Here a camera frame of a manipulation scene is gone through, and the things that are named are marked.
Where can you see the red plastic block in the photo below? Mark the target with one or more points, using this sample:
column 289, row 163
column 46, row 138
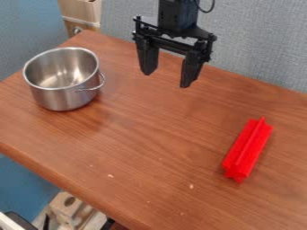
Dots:
column 246, row 149

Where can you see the wooden block under table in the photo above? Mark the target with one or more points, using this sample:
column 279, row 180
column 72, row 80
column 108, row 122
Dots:
column 70, row 214

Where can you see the black white object bottom left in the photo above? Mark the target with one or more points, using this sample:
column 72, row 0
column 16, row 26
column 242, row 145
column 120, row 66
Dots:
column 11, row 221

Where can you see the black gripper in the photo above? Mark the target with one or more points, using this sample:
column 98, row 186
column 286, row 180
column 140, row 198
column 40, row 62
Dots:
column 174, row 31

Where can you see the metal pot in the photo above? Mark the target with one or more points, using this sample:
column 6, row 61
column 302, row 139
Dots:
column 64, row 78

